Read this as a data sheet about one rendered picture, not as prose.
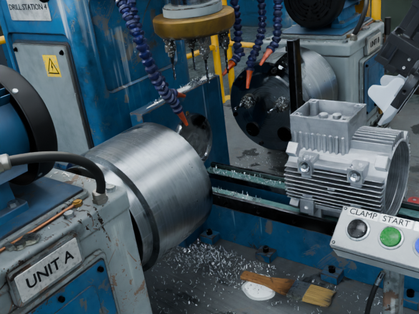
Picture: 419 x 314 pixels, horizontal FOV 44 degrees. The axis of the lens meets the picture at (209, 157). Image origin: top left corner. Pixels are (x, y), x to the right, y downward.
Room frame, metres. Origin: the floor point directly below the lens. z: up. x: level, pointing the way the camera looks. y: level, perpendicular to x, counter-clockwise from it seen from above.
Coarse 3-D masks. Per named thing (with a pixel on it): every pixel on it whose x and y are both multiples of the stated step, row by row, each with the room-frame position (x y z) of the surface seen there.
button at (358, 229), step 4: (356, 220) 0.66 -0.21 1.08; (360, 220) 0.65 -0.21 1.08; (352, 224) 0.65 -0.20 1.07; (356, 224) 0.65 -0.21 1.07; (360, 224) 0.65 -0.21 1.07; (364, 224) 0.65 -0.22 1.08; (348, 228) 0.65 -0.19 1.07; (352, 228) 0.65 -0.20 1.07; (356, 228) 0.65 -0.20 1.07; (360, 228) 0.64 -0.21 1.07; (364, 228) 0.64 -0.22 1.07; (348, 232) 0.65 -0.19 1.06; (352, 232) 0.64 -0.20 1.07; (356, 232) 0.64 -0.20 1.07; (360, 232) 0.64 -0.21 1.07; (364, 232) 0.64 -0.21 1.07; (352, 236) 0.64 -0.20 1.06; (356, 236) 0.64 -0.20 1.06; (360, 236) 0.64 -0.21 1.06
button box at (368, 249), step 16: (352, 208) 0.68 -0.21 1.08; (368, 224) 0.65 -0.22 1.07; (384, 224) 0.64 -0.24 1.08; (400, 224) 0.63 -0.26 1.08; (416, 224) 0.62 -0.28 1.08; (336, 240) 0.65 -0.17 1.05; (352, 240) 0.64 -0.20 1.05; (368, 240) 0.63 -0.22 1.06; (352, 256) 0.64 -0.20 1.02; (368, 256) 0.61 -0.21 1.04; (384, 256) 0.60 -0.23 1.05; (400, 256) 0.59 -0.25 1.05; (416, 256) 0.58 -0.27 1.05; (400, 272) 0.60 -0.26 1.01; (416, 272) 0.58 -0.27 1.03
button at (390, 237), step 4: (388, 228) 0.63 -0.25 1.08; (392, 228) 0.62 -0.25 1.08; (384, 232) 0.62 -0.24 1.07; (388, 232) 0.62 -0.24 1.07; (392, 232) 0.62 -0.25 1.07; (396, 232) 0.62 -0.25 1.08; (380, 236) 0.62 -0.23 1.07; (384, 236) 0.62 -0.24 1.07; (388, 236) 0.62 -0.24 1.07; (392, 236) 0.61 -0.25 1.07; (396, 236) 0.61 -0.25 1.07; (400, 236) 0.61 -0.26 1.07; (380, 240) 0.62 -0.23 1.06; (384, 240) 0.61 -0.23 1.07; (388, 240) 0.61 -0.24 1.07; (392, 240) 0.61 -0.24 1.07; (396, 240) 0.61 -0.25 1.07; (400, 240) 0.61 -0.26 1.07; (384, 244) 0.61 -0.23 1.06; (388, 244) 0.61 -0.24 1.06; (392, 244) 0.60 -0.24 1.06; (396, 244) 0.60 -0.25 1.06
